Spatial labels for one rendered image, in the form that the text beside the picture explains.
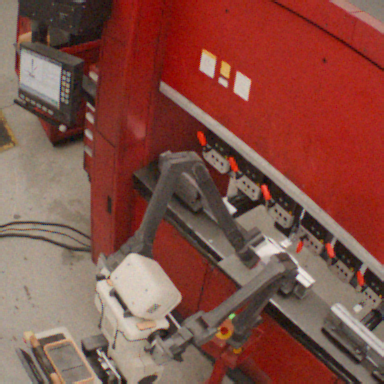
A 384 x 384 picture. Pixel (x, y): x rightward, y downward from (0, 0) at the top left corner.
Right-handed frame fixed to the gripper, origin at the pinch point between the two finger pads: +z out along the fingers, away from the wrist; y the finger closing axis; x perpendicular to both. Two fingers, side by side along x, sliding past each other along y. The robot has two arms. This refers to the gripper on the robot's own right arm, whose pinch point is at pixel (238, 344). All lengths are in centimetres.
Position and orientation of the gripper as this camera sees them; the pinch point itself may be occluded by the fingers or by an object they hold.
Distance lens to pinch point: 266.9
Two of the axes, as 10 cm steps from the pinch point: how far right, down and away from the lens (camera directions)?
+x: -7.5, -5.1, 4.2
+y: 6.6, -6.2, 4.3
